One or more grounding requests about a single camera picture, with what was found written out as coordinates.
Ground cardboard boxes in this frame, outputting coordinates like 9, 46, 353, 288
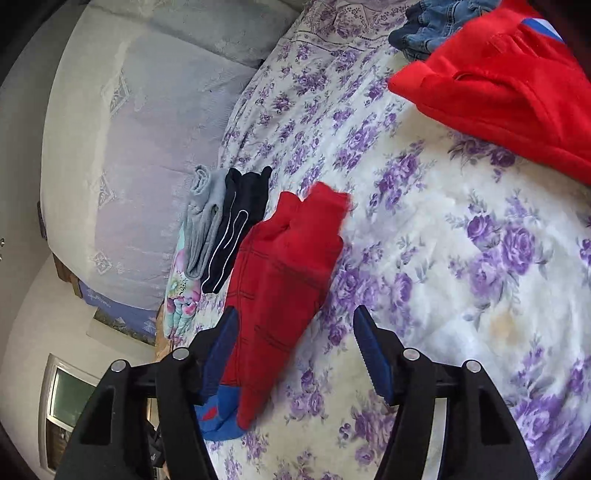
52, 251, 79, 296

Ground red garment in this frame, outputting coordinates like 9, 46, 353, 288
388, 0, 591, 185

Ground blue printed cloth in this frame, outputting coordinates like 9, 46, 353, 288
76, 279, 158, 324

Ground white lace cover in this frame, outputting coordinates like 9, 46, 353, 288
39, 0, 301, 315

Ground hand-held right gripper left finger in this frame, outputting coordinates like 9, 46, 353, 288
60, 305, 241, 480

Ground folded grey pants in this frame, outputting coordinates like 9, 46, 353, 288
185, 164, 229, 280

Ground white framed window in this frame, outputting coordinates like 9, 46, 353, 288
39, 353, 100, 472

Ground red and blue pants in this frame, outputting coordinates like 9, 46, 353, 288
194, 181, 354, 441

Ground brown pillow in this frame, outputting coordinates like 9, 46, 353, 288
152, 318, 174, 365

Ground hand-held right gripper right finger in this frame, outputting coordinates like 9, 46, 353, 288
353, 305, 539, 480

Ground folded black pants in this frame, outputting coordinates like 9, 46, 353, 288
201, 166, 273, 294

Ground folded floral blanket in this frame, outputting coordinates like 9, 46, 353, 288
163, 222, 206, 340

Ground blue jeans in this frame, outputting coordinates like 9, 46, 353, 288
388, 0, 502, 61

